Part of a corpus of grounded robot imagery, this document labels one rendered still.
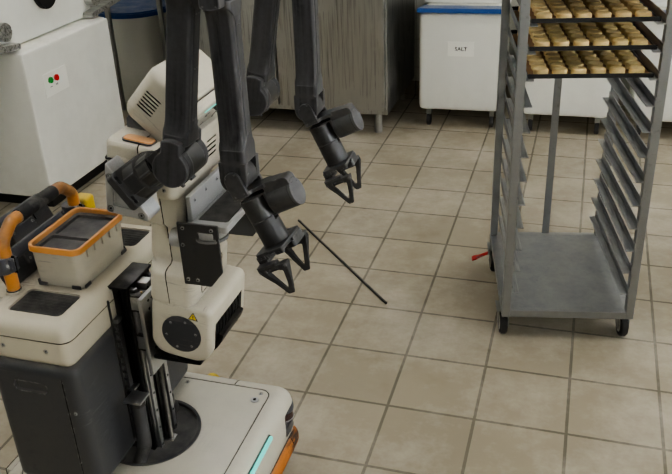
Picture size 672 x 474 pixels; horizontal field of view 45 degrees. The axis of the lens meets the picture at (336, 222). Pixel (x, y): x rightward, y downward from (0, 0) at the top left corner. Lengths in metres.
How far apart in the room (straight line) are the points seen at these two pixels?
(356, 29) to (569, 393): 2.74
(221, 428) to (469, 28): 3.31
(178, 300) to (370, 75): 3.24
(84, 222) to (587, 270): 2.05
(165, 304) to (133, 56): 4.19
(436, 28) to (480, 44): 0.28
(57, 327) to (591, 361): 1.96
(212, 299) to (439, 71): 3.42
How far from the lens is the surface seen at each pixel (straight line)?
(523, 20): 2.72
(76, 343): 2.05
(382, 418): 2.86
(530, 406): 2.95
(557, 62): 2.91
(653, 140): 2.92
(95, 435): 2.21
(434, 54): 5.18
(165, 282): 1.98
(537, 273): 3.40
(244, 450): 2.36
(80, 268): 2.11
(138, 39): 6.04
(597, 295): 3.30
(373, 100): 5.08
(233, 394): 2.56
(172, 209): 1.91
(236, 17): 1.52
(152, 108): 1.80
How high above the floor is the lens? 1.85
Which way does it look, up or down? 27 degrees down
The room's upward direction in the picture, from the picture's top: 3 degrees counter-clockwise
